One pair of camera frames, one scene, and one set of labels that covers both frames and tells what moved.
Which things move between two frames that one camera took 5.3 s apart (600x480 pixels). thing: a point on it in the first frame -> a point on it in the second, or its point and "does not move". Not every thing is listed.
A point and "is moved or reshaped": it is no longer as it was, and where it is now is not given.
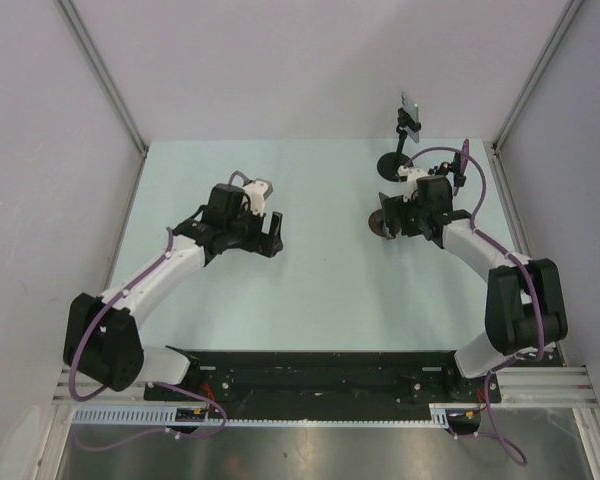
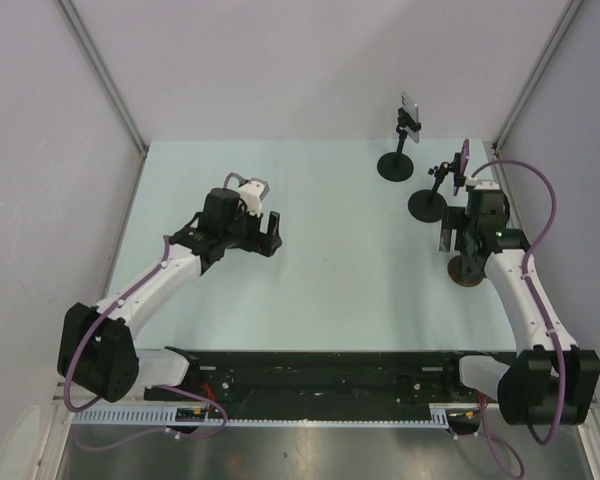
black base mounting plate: x=326 y=378 does not move
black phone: x=383 y=199 is moved or reshaped
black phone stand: x=389 y=163 does not move
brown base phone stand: x=375 y=223 -> x=466 y=270
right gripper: x=397 y=208 -> x=459 y=219
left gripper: x=262 y=243 does not move
